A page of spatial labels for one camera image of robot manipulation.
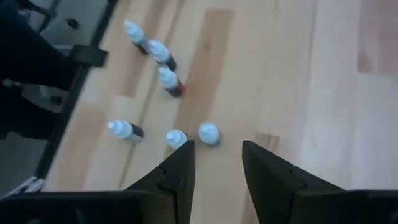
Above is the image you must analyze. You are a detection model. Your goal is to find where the small white-capped dropper bottle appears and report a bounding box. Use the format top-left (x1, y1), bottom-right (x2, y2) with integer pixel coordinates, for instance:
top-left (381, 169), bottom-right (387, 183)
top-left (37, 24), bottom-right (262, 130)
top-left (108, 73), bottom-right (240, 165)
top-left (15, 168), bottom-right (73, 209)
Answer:
top-left (198, 122), bottom-right (221, 147)
top-left (107, 119), bottom-right (145, 144)
top-left (157, 66), bottom-right (187, 99)
top-left (123, 20), bottom-right (150, 56)
top-left (148, 39), bottom-right (178, 72)
top-left (165, 129), bottom-right (190, 150)

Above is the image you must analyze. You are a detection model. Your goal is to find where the black table clamp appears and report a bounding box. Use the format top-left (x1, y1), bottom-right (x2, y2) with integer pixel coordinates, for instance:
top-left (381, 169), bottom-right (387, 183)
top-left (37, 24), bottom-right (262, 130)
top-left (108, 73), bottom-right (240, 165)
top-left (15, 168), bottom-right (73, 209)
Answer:
top-left (68, 44), bottom-right (109, 68)

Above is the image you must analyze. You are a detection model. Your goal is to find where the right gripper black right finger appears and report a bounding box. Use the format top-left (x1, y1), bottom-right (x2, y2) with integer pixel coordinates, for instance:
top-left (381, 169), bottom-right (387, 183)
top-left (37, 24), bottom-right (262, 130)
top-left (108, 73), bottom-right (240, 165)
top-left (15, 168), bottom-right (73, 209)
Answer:
top-left (242, 140), bottom-right (345, 224)

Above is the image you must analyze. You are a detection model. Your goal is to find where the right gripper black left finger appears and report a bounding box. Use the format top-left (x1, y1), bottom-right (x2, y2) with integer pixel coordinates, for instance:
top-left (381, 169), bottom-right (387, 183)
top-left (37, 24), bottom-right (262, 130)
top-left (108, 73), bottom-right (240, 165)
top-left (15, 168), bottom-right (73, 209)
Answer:
top-left (124, 140), bottom-right (196, 224)

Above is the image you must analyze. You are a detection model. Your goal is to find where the dark bulky object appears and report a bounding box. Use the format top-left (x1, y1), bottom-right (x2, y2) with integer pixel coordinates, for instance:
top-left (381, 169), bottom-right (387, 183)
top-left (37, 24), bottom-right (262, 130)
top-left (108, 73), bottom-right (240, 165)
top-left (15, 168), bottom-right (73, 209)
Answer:
top-left (0, 0), bottom-right (80, 141)

